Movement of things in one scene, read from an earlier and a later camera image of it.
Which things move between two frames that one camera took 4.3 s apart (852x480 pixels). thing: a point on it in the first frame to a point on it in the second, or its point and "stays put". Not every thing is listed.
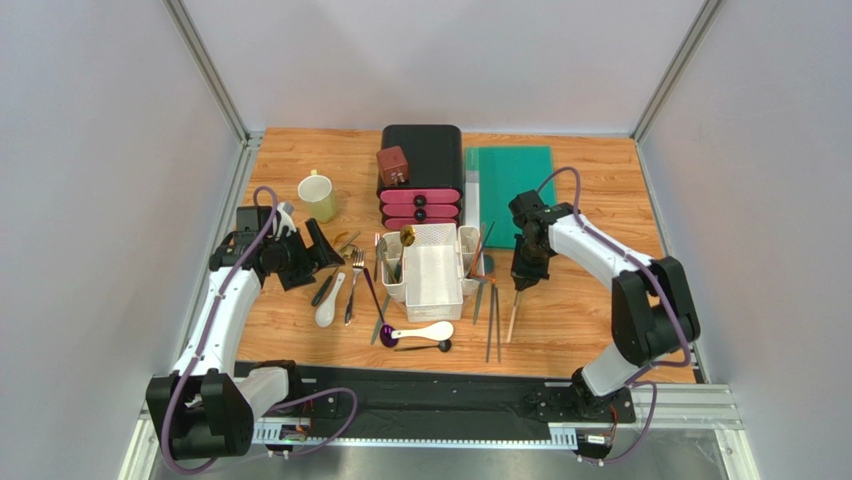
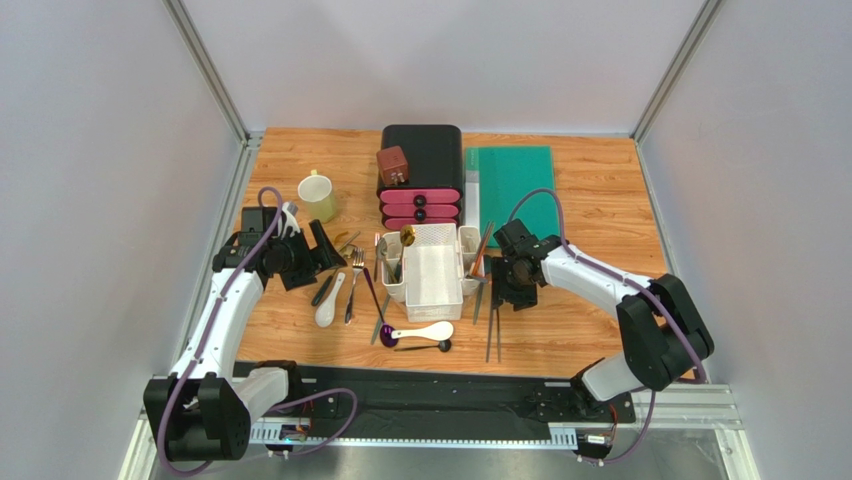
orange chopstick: [477, 249] stays put
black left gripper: [320, 254] stays put
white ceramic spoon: [437, 331] stays put
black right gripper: [525, 268] to [505, 281]
